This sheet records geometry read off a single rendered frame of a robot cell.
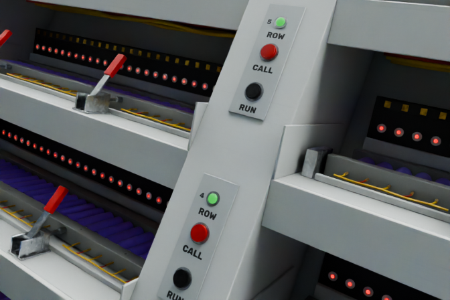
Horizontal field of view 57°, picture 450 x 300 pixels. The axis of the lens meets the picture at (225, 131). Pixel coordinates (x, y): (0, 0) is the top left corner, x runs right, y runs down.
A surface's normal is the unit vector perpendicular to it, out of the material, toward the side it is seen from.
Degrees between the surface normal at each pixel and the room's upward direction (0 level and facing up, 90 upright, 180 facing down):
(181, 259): 90
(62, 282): 19
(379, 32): 109
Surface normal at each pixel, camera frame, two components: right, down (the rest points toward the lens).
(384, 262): -0.51, 0.03
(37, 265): 0.20, -0.97
